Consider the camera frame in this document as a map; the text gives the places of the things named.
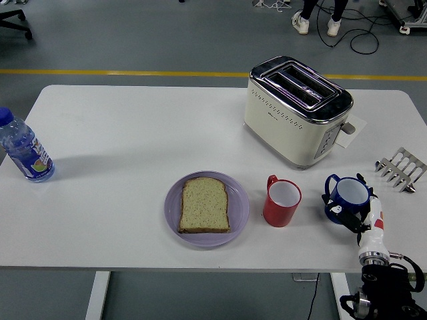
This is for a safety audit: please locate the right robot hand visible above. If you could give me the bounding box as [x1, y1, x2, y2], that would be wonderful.
[321, 172, 390, 259]

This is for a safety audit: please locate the blue enamel cup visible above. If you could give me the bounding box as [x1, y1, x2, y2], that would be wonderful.
[325, 173, 372, 225]

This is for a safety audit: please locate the red enamel cup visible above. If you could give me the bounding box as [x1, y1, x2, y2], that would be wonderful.
[262, 174, 303, 229]

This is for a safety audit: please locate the slice of bread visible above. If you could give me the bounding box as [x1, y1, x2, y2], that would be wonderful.
[177, 177, 232, 234]

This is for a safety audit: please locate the white table leg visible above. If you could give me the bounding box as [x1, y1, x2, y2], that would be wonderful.
[330, 272, 357, 320]
[85, 271, 111, 320]

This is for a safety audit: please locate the silver metal toast rack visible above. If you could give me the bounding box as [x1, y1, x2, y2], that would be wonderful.
[374, 147, 427, 194]

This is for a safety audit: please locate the grey box under table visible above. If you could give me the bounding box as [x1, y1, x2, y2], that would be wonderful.
[292, 273, 320, 283]

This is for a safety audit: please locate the white paper sheet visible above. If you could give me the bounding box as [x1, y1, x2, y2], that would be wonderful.
[335, 114, 368, 149]

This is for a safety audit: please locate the cream and chrome toaster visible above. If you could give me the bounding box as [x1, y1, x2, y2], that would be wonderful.
[243, 55, 355, 171]

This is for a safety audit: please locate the purple plate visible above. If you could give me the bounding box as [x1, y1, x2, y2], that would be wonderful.
[163, 170, 250, 248]

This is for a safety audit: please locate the metal equipment cart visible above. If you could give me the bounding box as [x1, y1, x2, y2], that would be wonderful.
[380, 0, 427, 34]

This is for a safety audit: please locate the person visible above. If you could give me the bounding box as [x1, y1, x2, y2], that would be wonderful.
[292, 0, 350, 37]

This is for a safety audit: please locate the plastic bottle with blue cap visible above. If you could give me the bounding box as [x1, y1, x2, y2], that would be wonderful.
[0, 106, 56, 183]

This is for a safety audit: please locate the black office chair base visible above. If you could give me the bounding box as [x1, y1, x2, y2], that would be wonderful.
[0, 9, 34, 41]

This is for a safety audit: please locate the black cable under table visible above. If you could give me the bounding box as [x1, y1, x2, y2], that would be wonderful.
[305, 273, 321, 320]

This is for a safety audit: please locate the black floor cable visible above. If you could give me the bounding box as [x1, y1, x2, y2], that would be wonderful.
[315, 0, 403, 55]

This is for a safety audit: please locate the white cable bundle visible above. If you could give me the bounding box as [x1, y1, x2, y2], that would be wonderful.
[252, 0, 293, 13]

